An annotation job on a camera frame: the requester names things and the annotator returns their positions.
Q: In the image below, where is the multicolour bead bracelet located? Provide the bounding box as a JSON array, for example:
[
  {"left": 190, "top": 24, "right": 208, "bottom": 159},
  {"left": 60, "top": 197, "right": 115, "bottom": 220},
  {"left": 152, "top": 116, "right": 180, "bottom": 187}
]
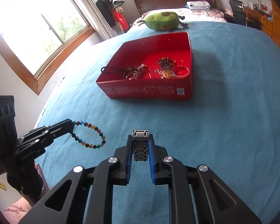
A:
[{"left": 71, "top": 120, "right": 106, "bottom": 149}]

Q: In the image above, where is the silver metal watch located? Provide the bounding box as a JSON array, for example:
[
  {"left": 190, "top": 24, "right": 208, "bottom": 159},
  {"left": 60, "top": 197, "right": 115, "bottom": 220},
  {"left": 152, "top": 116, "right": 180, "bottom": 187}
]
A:
[{"left": 132, "top": 130, "right": 149, "bottom": 161}]

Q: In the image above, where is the black braided cord charm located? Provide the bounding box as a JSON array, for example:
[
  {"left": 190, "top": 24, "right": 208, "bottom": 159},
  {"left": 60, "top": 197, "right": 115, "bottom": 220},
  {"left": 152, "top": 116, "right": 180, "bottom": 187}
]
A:
[{"left": 100, "top": 64, "right": 148, "bottom": 80}]

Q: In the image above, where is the silver bangle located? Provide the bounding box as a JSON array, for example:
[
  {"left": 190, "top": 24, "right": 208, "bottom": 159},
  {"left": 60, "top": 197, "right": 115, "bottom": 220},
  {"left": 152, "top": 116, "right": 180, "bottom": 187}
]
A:
[{"left": 172, "top": 65, "right": 190, "bottom": 78}]

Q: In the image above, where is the black beaded cord bracelet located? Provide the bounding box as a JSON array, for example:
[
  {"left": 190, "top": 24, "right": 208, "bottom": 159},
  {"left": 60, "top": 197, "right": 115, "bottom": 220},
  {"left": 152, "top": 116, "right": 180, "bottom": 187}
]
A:
[{"left": 157, "top": 57, "right": 177, "bottom": 71}]

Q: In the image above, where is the blue bed blanket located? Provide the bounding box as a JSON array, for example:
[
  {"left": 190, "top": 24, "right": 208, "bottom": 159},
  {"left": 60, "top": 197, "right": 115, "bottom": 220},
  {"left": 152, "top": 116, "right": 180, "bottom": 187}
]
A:
[{"left": 36, "top": 22, "right": 280, "bottom": 223}]

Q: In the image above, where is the left window curtain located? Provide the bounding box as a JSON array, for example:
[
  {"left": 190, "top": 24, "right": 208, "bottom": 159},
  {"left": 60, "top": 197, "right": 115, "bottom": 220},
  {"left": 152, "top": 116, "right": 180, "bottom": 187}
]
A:
[{"left": 74, "top": 0, "right": 116, "bottom": 41}]

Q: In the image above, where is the red tin box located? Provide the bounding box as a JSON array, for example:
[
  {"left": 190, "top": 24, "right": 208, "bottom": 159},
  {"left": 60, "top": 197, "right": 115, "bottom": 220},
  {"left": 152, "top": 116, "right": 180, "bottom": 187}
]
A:
[{"left": 96, "top": 31, "right": 193, "bottom": 100}]

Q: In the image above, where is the coat rack with clothes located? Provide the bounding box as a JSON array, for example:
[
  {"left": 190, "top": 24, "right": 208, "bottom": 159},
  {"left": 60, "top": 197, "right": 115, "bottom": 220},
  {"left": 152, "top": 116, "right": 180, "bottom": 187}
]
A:
[{"left": 96, "top": 0, "right": 130, "bottom": 33}]

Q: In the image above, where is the green avocado plush toy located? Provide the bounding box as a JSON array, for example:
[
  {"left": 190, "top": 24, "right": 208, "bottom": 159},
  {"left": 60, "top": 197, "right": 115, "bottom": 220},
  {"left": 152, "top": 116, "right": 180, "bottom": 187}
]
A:
[{"left": 137, "top": 11, "right": 188, "bottom": 31}]

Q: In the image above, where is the black office chair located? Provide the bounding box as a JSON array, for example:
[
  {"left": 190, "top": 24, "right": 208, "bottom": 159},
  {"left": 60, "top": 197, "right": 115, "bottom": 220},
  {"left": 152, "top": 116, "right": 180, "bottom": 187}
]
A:
[{"left": 228, "top": 0, "right": 247, "bottom": 26}]

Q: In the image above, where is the wooden desk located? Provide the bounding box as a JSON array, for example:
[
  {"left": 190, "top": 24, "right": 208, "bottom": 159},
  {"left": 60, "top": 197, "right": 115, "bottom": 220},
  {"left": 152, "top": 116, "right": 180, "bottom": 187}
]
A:
[{"left": 244, "top": 7, "right": 273, "bottom": 38}]

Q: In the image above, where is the folded patterned bedding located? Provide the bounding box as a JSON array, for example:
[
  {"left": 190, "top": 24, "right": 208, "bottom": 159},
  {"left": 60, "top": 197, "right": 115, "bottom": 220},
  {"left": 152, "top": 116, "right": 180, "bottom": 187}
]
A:
[{"left": 186, "top": 1, "right": 211, "bottom": 10}]

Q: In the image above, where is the large wooden frame window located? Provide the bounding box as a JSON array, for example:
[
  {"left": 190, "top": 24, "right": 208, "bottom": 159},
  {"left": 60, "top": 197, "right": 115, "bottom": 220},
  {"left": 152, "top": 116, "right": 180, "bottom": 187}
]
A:
[{"left": 0, "top": 0, "right": 95, "bottom": 94}]

